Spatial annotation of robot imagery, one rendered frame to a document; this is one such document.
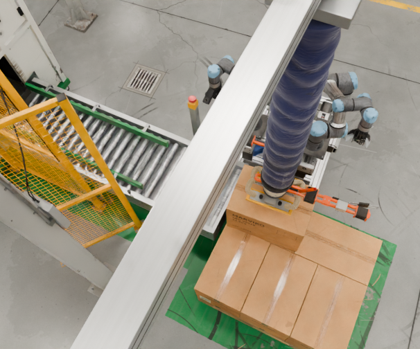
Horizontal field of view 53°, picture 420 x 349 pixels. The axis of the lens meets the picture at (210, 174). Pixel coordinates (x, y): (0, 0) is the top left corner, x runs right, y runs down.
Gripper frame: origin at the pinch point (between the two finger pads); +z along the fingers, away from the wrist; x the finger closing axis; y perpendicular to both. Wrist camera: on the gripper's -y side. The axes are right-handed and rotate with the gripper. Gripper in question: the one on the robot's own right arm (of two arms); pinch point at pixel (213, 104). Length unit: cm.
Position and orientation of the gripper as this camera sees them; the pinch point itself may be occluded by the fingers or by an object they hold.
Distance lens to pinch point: 293.7
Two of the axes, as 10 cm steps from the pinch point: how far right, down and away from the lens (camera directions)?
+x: -8.1, -5.1, 2.9
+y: 5.9, -7.4, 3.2
